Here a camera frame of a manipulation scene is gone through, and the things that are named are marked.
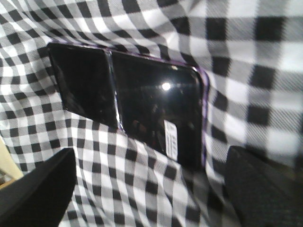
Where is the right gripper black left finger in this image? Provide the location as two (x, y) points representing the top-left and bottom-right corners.
(0, 148), (76, 227)

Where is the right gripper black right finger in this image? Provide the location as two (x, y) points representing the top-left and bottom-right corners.
(224, 146), (303, 227)

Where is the black smartphone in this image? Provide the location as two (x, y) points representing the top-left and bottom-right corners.
(47, 43), (208, 169)

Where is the black white checkered bed sheet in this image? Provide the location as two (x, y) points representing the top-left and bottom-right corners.
(0, 0), (303, 227)

